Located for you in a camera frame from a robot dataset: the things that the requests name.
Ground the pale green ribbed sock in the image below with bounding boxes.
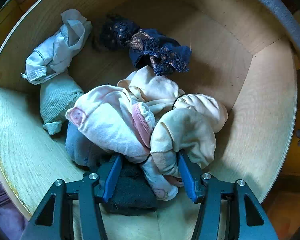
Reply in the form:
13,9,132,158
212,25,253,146
39,71,84,135

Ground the light blue sock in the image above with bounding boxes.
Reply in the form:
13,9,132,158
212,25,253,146
65,122,105,167

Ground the white sheer sock bundle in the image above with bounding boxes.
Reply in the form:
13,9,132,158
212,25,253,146
21,9,93,85

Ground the cream yellow sock bundle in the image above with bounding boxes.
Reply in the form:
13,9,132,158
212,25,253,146
150,108,216,177

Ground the white pink cartoon sock bundle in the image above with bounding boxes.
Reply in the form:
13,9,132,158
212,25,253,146
65,85,178,201

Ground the navy lace garment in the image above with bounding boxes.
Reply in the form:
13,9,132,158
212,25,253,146
92,14,192,76

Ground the dark purple puffer jacket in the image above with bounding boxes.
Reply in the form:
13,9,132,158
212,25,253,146
0,183,28,239

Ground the open wooden drawer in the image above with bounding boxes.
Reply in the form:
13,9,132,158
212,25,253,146
0,0,299,240

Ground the dark grey sock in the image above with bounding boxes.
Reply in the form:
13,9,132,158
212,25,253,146
102,160,158,216

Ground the peach sock bundle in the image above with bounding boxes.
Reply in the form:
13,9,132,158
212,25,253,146
117,66,228,133

